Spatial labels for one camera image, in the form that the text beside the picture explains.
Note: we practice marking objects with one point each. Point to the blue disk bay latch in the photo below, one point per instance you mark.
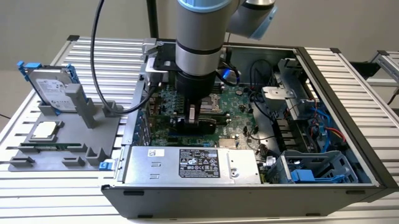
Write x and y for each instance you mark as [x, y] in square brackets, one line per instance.
[302, 175]

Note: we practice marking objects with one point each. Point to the grey metal drive cage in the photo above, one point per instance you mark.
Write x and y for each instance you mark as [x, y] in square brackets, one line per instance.
[278, 93]

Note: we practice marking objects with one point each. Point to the graphics card with black shroud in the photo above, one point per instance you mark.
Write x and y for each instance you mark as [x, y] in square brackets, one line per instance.
[202, 127]

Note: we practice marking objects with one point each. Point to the green motherboard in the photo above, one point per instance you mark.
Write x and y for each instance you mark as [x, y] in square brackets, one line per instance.
[237, 112]

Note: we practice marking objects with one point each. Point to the adjacent aluminium slat table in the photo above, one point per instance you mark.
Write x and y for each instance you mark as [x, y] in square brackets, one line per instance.
[386, 60]

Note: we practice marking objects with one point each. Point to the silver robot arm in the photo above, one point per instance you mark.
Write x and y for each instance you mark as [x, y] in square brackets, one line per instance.
[200, 28]

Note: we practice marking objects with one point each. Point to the black wrist camera blue light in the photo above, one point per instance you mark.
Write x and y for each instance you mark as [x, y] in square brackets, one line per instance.
[229, 78]

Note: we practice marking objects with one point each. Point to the green RAM stick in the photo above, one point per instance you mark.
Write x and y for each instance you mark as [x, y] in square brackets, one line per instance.
[53, 145]

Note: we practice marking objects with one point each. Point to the CPU socket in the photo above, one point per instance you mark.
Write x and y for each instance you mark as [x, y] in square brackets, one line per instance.
[210, 101]

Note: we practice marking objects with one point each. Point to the grey power supply unit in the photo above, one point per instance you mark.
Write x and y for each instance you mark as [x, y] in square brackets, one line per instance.
[162, 172]

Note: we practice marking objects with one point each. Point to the grey metal disk bay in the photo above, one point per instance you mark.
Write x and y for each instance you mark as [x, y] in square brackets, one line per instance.
[312, 155]

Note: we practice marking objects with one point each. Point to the silver finned heatsink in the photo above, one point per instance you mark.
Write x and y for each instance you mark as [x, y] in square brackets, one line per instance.
[229, 143]

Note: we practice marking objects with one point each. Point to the grey parts rack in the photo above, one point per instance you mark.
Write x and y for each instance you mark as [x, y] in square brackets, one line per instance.
[94, 137]

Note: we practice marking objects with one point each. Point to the open grey PC case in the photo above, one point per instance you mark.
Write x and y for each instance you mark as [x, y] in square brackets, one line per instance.
[218, 203]

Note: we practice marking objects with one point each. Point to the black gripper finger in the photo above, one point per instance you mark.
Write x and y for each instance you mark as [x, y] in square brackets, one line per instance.
[193, 114]

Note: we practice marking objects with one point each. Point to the black camera mounting plate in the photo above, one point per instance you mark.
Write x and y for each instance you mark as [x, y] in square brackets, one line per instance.
[165, 56]

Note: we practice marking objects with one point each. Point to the hard disk in blue carrier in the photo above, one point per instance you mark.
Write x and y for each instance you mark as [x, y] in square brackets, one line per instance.
[51, 91]

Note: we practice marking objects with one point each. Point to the blue case latch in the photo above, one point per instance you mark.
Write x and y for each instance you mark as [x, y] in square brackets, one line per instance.
[104, 166]

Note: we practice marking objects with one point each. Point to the black vertical pole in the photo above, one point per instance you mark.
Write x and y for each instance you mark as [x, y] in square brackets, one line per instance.
[153, 18]

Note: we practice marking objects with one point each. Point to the silver CPU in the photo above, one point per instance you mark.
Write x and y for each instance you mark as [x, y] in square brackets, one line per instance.
[47, 129]

